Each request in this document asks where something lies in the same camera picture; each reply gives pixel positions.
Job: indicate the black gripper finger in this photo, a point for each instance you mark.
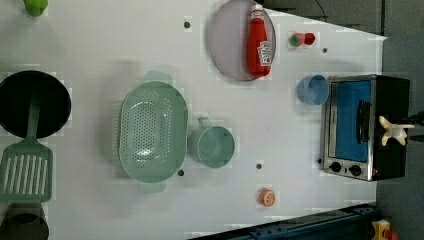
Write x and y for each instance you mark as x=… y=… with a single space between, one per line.
x=417 y=138
x=416 y=119

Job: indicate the orange slice toy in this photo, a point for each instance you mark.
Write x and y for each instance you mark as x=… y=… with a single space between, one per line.
x=267 y=197

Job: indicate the peeled toy banana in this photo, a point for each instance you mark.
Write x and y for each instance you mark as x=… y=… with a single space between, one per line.
x=395 y=131

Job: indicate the dark cup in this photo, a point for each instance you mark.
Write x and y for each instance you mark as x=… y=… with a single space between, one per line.
x=24 y=221

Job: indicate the toy strawberry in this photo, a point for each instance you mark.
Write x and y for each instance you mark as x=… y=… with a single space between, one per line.
x=298 y=39

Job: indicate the green toy fruit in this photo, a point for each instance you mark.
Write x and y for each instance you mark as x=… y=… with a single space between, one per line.
x=35 y=8

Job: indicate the blue cup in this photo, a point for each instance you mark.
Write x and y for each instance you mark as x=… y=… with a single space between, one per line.
x=313 y=90

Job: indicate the black toaster oven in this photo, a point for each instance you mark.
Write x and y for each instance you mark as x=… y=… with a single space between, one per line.
x=352 y=145

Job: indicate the green slotted spatula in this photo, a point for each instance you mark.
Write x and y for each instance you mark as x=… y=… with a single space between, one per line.
x=27 y=167

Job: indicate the green perforated colander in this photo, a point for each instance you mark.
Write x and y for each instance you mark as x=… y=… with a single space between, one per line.
x=152 y=139

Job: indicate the blue table frame rail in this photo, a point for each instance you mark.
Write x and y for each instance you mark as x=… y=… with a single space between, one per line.
x=350 y=223

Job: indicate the yellow emergency stop box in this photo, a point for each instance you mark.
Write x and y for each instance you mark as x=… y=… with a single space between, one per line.
x=383 y=231

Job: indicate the pink round plate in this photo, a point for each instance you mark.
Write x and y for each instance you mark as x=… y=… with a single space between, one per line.
x=228 y=37

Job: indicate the green mug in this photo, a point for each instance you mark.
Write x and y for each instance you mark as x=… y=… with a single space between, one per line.
x=212 y=146

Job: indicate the red ketchup bottle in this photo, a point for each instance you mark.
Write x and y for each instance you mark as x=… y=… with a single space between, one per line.
x=259 y=49

